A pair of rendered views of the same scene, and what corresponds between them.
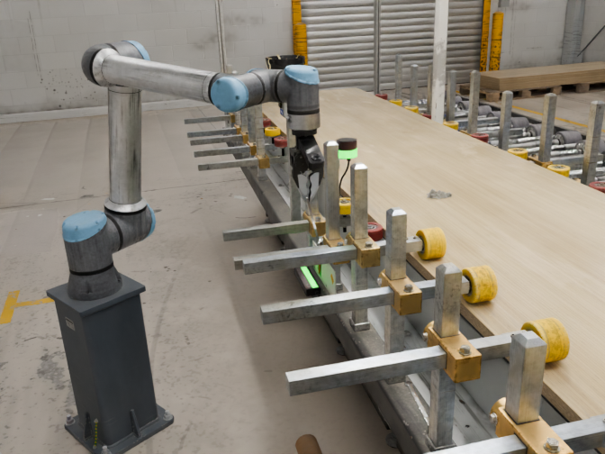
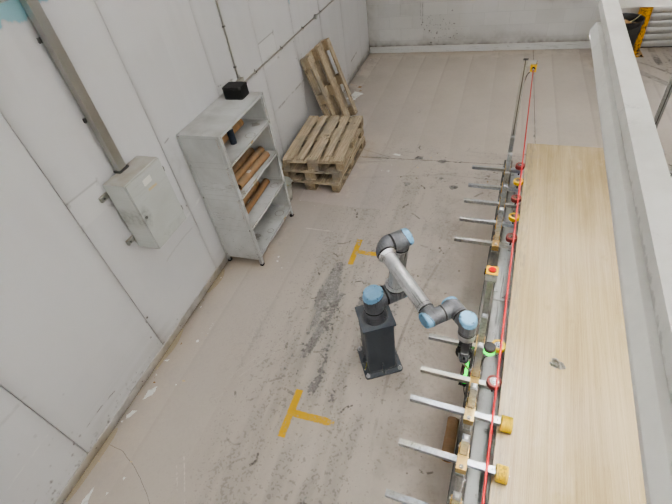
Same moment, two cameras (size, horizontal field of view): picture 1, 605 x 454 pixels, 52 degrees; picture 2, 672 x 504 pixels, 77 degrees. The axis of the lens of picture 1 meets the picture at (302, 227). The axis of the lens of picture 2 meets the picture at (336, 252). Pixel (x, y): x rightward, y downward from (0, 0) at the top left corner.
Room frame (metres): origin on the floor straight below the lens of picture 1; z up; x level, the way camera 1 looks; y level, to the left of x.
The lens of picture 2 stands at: (0.34, -0.38, 3.16)
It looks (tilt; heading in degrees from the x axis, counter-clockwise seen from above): 43 degrees down; 40
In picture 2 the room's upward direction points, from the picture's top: 10 degrees counter-clockwise
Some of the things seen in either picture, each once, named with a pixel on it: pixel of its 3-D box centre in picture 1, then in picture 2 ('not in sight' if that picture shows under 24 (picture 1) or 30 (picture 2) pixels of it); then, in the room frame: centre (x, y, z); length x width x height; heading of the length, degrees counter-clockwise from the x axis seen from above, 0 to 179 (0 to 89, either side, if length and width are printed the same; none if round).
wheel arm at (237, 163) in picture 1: (243, 163); (482, 242); (2.88, 0.27, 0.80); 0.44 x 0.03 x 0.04; 103
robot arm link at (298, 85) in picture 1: (301, 89); (467, 324); (1.70, -0.01, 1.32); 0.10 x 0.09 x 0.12; 57
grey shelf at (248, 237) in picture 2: not in sight; (244, 181); (2.78, 2.76, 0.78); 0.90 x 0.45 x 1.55; 16
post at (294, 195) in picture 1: (293, 175); (486, 301); (2.22, 0.02, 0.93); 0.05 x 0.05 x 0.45; 13
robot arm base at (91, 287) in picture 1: (93, 276); (374, 311); (2.00, 0.75, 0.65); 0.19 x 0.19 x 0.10
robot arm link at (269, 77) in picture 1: (266, 86); (452, 309); (1.75, 0.09, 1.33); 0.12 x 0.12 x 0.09; 57
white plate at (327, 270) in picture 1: (323, 270); not in sight; (1.75, -0.06, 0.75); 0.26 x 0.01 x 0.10; 13
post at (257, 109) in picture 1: (259, 141); (497, 232); (2.94, 0.19, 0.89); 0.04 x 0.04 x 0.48; 13
